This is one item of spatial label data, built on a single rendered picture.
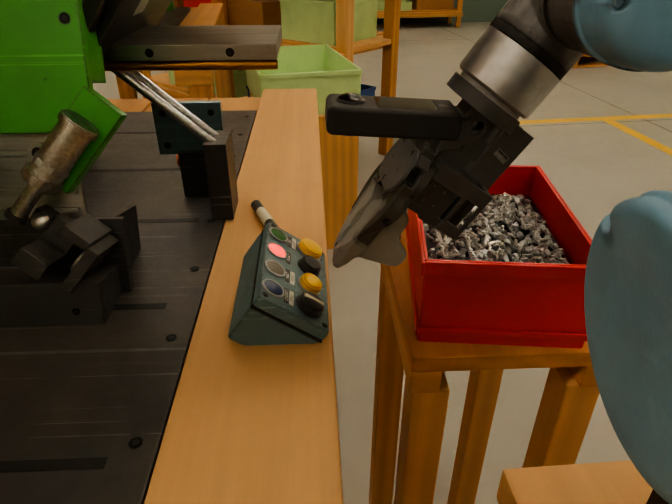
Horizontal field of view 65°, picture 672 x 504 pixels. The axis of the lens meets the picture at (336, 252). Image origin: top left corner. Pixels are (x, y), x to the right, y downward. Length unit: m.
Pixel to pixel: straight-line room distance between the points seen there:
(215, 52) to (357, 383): 1.29
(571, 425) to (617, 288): 0.60
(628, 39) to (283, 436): 0.35
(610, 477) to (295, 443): 0.26
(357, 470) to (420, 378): 0.89
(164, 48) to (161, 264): 0.25
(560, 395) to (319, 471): 0.44
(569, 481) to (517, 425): 1.22
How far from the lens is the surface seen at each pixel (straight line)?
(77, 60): 0.59
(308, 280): 0.53
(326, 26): 3.16
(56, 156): 0.56
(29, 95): 0.61
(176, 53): 0.69
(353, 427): 1.63
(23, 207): 0.60
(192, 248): 0.69
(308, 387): 0.47
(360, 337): 1.93
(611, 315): 0.24
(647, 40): 0.35
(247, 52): 0.67
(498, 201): 0.86
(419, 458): 0.80
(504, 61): 0.46
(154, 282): 0.63
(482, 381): 1.13
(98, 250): 0.57
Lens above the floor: 1.24
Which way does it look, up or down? 31 degrees down
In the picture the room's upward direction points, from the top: straight up
